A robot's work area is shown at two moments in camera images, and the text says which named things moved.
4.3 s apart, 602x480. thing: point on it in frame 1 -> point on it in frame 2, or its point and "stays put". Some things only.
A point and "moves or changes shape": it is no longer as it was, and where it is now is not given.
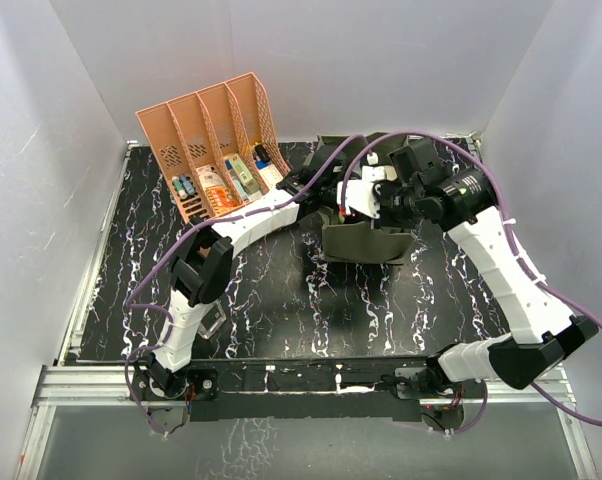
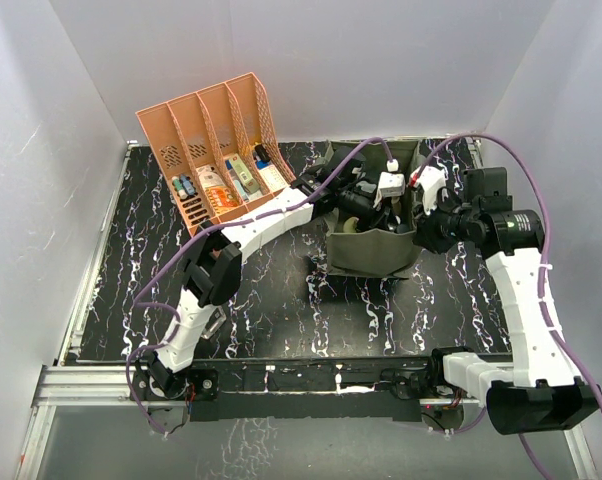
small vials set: x=183 y=186 stays put
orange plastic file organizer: x=219 y=146 stays put
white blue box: x=269 y=173 stays put
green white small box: x=249 y=181 stays put
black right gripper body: x=398 y=207 -> x=441 y=228
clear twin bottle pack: x=213 y=318 stays put
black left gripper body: x=329 y=193 -> x=355 y=203
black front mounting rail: x=343 y=389 stays put
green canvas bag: x=354 y=243 moves or changes shape
